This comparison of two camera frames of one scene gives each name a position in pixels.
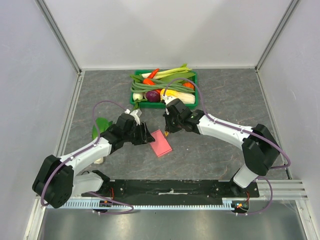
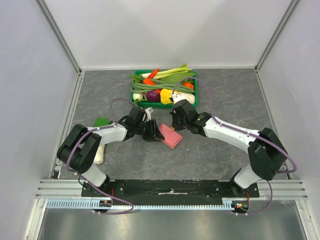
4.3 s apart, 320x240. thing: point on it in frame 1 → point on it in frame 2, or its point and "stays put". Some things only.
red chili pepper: (153, 73) stays put
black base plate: (178, 188) stays put
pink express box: (160, 145) → (171, 138)
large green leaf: (170, 78) stays put
